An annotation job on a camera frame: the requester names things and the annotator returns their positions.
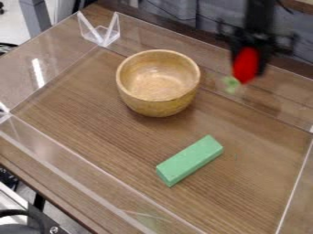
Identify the black metal bracket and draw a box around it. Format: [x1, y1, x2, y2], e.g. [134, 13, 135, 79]
[27, 204, 70, 234]

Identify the black cable bottom left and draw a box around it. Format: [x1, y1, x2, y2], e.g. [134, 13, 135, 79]
[0, 208, 42, 234]

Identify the light wooden bowl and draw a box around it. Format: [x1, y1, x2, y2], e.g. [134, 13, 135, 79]
[117, 49, 201, 117]

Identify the grey table leg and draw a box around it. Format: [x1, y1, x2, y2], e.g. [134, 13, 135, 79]
[19, 0, 51, 37]

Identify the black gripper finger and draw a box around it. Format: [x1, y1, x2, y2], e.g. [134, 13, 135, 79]
[230, 42, 244, 66]
[257, 45, 273, 76]

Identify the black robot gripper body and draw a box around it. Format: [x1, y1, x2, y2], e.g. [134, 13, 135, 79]
[217, 19, 299, 55]

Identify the green rectangular block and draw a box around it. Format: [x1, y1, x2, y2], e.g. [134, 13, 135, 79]
[156, 135, 224, 187]

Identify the clear acrylic tray wall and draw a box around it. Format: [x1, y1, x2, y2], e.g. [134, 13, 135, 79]
[0, 6, 313, 234]

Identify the red plush strawberry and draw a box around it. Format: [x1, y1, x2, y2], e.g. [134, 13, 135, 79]
[222, 47, 260, 94]

